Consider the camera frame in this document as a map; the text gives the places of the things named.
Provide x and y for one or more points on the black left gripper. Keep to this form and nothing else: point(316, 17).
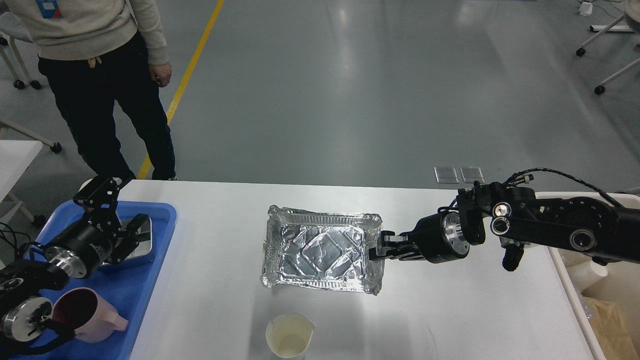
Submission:
point(97, 237)

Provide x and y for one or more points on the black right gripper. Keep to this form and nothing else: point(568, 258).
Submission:
point(436, 238)

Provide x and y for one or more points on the aluminium foil container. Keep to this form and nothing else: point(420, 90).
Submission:
point(326, 251)

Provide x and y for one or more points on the pink mug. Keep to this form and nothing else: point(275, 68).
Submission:
point(89, 315)

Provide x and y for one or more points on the square steel tray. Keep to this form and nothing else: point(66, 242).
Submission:
point(143, 254)

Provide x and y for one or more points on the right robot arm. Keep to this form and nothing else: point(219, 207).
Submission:
point(600, 228)

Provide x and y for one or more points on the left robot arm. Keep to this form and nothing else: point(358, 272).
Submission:
point(27, 326)

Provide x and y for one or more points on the person's hand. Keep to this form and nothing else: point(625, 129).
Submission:
point(161, 74)

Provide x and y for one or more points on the blue plastic tray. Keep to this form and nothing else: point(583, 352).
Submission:
point(127, 286)

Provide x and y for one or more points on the left floor outlet plate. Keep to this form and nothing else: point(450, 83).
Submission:
point(446, 175)

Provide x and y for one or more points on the floor outlet plate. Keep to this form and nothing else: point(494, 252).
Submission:
point(472, 174)
point(446, 175)

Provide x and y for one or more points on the right floor outlet plate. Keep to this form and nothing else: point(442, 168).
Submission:
point(472, 174)

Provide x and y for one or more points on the white side table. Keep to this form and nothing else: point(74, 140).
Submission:
point(15, 157)

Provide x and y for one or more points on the person in dark trousers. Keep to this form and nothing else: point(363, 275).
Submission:
point(95, 55)

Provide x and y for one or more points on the white paper cup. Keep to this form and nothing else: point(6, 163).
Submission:
point(586, 274)

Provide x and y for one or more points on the grey office chair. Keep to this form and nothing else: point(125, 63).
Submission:
point(13, 30)

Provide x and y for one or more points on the brown paper bag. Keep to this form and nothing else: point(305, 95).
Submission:
point(610, 330)

